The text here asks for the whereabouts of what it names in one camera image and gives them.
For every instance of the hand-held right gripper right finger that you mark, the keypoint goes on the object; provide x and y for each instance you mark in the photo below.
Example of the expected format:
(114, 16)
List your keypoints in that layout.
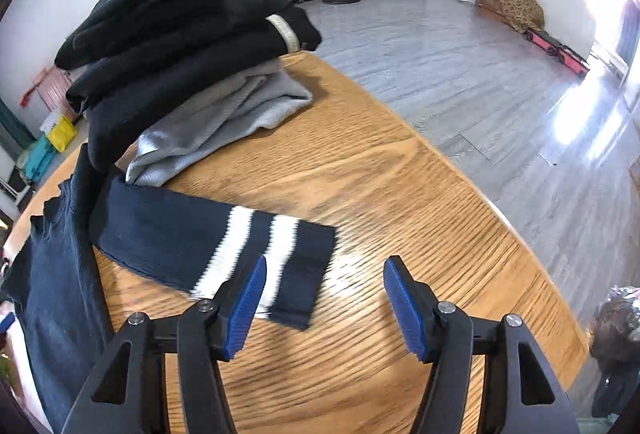
(404, 314)

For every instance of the pale pink suitcase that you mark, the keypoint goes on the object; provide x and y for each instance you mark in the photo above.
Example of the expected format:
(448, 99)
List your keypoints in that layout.
(55, 88)

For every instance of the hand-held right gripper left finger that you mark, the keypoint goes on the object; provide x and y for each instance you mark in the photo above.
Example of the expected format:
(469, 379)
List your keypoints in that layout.
(244, 314)

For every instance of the brown patterned cloth bundle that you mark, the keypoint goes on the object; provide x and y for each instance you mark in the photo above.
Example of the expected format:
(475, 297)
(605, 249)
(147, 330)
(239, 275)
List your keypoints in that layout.
(517, 1)

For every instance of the folded grey knit sweater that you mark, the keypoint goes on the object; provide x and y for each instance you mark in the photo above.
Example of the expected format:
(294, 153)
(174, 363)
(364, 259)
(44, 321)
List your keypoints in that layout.
(225, 118)

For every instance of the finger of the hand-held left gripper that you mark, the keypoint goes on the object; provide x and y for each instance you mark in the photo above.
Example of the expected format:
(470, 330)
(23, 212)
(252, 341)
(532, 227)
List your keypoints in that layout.
(6, 321)

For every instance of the yellow bag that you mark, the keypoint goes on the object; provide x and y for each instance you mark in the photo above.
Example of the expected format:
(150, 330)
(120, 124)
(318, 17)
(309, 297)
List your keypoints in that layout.
(62, 133)

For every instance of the folded black fuzzy sweater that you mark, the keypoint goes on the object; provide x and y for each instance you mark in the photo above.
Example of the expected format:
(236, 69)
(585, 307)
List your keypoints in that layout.
(150, 3)

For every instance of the red black floor case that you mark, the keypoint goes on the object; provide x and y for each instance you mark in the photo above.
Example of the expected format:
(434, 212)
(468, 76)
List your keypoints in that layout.
(555, 51)

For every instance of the grey-green curtain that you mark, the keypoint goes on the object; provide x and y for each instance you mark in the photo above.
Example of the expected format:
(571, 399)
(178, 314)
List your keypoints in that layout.
(12, 123)

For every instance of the navy white-striped knit sweater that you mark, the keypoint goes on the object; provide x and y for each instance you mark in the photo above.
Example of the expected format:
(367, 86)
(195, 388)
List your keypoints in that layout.
(150, 239)

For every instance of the teal bag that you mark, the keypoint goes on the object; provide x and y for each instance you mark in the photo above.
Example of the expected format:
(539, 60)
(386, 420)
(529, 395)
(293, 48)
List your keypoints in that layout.
(37, 161)

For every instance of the dark bag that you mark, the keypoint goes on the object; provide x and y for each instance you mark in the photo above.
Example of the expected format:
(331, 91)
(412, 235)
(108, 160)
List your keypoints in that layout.
(617, 339)

